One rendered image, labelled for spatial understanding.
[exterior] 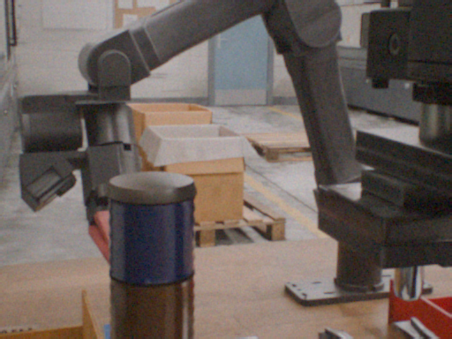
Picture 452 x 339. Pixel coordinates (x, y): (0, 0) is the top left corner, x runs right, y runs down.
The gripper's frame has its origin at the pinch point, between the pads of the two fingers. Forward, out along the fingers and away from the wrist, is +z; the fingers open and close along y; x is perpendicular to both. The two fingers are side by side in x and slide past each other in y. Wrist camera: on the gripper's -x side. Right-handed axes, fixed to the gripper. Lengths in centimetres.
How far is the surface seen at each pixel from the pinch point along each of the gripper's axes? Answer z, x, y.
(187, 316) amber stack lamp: 9.8, -7.7, 47.3
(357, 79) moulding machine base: -391, 562, -802
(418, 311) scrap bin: 8.8, 31.7, 5.2
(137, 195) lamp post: 5, -10, 50
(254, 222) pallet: -72, 143, -306
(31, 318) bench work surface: 1.2, -9.4, -16.2
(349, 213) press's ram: 2.8, 9.3, 33.4
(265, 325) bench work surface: 7.1, 17.3, -6.2
